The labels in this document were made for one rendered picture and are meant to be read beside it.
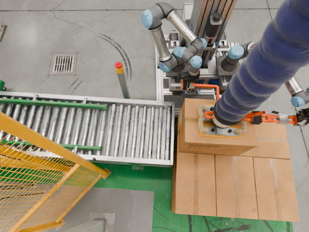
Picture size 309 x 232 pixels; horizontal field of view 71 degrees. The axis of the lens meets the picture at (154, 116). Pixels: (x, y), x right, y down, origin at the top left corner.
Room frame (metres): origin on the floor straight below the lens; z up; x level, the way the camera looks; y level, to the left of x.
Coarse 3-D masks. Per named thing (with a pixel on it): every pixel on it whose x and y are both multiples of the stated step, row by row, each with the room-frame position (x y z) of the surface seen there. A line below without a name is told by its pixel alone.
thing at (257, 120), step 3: (252, 111) 0.66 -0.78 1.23; (255, 111) 0.66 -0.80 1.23; (258, 111) 0.66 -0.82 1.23; (249, 117) 0.62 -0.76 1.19; (252, 117) 0.60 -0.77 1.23; (255, 117) 0.61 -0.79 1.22; (258, 117) 0.61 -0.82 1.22; (261, 117) 0.61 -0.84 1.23; (252, 120) 0.58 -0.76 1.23; (255, 120) 0.59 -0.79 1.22; (258, 120) 0.59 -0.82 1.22; (261, 120) 0.59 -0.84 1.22; (252, 123) 0.57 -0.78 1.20; (255, 123) 0.57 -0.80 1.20; (258, 123) 0.57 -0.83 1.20
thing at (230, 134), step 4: (212, 128) 0.54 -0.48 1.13; (216, 128) 0.55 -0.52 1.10; (228, 128) 0.55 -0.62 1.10; (232, 128) 0.55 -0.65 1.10; (236, 128) 0.55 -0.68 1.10; (200, 132) 0.51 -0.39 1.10; (204, 132) 0.51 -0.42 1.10; (208, 132) 0.51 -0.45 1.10; (212, 132) 0.51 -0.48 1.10; (216, 132) 0.51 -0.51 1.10; (228, 132) 0.52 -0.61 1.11; (232, 132) 0.52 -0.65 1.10; (204, 136) 0.48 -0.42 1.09; (208, 136) 0.48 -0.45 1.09; (212, 136) 0.48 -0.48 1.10; (216, 136) 0.48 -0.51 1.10; (220, 136) 0.48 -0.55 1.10; (224, 136) 0.48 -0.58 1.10; (228, 136) 0.48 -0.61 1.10; (232, 136) 0.48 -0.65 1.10; (236, 136) 0.49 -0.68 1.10; (240, 136) 0.49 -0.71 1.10
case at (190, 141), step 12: (192, 108) 0.73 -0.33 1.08; (180, 120) 0.72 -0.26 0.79; (192, 120) 0.62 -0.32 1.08; (180, 132) 0.59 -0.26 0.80; (192, 132) 0.51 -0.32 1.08; (252, 132) 0.53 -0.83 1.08; (180, 144) 0.47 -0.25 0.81; (192, 144) 0.42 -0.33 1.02; (204, 144) 0.42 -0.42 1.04; (216, 144) 0.42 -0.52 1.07; (228, 144) 0.42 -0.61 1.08; (240, 144) 0.43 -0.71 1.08; (252, 144) 0.43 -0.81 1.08
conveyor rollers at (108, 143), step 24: (24, 120) 0.75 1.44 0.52; (48, 120) 0.75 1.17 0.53; (72, 120) 0.76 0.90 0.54; (96, 120) 0.77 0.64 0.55; (120, 120) 0.78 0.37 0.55; (144, 120) 0.79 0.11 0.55; (168, 120) 0.80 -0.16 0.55; (0, 144) 0.47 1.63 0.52; (72, 144) 0.49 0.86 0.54; (144, 144) 0.52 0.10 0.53; (168, 144) 0.53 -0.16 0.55
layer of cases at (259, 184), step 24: (264, 144) 0.56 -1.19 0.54; (192, 168) 0.28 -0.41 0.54; (216, 168) 0.29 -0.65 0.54; (240, 168) 0.30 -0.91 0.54; (264, 168) 0.31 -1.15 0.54; (288, 168) 0.32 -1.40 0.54; (192, 192) 0.05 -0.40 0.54; (216, 192) 0.06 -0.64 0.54; (240, 192) 0.07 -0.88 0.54; (264, 192) 0.07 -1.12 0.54; (288, 192) 0.08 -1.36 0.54; (240, 216) -0.15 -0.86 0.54; (264, 216) -0.14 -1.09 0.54; (288, 216) -0.14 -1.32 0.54
